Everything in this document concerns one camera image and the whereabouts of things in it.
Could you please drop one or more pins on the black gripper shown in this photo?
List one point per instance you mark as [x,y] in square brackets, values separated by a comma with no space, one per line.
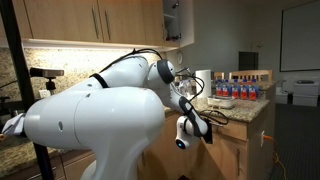
[206,131]

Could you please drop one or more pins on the wooden top drawer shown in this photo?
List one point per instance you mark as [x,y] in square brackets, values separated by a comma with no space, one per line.
[233,129]

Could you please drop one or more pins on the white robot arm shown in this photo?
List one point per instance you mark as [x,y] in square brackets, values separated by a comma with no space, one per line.
[116,113]

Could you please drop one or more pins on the lower cabinet door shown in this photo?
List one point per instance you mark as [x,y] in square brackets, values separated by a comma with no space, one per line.
[224,159]

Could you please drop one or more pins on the white rectangular dish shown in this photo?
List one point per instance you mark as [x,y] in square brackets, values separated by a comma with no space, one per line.
[221,102]

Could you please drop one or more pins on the red drink bottle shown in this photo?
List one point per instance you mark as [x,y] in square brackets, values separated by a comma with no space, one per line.
[219,87]
[244,90]
[226,88]
[253,90]
[235,89]

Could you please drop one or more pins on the white paper towel roll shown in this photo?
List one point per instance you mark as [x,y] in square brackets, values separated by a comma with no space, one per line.
[203,85]

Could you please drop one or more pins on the wooden dining chair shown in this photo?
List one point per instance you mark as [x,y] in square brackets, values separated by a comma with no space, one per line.
[259,75]

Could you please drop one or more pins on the white printer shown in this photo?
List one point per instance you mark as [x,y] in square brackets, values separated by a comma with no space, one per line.
[306,94]

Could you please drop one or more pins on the wooden upper cabinets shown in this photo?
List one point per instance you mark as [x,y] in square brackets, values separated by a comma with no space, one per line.
[167,24]

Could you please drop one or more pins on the white projector screen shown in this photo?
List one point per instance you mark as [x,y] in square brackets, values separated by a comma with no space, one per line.
[300,38]

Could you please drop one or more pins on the black vertical stand pole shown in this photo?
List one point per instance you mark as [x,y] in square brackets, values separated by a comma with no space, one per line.
[23,78]

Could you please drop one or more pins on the white crumpled cloth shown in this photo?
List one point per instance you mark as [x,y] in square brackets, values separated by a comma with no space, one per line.
[15,126]

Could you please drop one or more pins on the black camera on tripod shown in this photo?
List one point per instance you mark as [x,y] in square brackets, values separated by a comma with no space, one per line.
[49,73]

